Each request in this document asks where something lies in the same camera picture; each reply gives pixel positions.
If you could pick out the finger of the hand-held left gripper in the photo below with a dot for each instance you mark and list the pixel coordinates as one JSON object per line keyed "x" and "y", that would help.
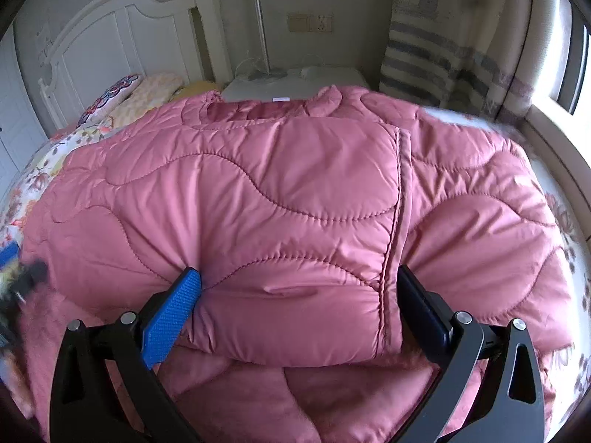
{"x": 8, "y": 256}

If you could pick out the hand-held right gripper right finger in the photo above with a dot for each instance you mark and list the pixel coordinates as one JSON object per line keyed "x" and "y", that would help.
{"x": 427, "y": 311}

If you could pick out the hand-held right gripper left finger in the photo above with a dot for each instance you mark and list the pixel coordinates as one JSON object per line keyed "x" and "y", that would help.
{"x": 173, "y": 311}

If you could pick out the pink quilted jacket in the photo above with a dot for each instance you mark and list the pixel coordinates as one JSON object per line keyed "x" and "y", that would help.
{"x": 286, "y": 203}

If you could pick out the floral bed sheet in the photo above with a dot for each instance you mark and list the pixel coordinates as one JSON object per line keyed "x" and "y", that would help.
{"x": 27, "y": 180}

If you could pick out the flower patterned pillow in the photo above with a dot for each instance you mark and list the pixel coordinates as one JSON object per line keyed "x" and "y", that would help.
{"x": 108, "y": 97}

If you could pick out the pale fluffy pillow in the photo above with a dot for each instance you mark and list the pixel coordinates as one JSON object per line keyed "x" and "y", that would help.
{"x": 147, "y": 92}

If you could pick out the yellow pillow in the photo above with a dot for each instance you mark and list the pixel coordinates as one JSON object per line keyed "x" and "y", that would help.
{"x": 196, "y": 90}

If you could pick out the white wooden headboard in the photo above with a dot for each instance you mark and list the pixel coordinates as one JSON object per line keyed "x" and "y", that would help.
{"x": 115, "y": 32}

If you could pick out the white nightstand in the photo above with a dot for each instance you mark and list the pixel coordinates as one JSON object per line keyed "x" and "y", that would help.
{"x": 323, "y": 80}

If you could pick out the striped printed curtain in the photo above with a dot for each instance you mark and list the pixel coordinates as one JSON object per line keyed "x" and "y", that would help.
{"x": 438, "y": 46}

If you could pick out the white pole lamp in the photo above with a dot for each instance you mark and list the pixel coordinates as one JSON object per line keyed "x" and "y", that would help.
{"x": 259, "y": 23}

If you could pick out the window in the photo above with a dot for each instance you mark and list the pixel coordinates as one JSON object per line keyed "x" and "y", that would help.
{"x": 570, "y": 46}

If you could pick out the beige wall outlet panel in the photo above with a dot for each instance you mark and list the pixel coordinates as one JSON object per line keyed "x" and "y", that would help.
{"x": 309, "y": 23}

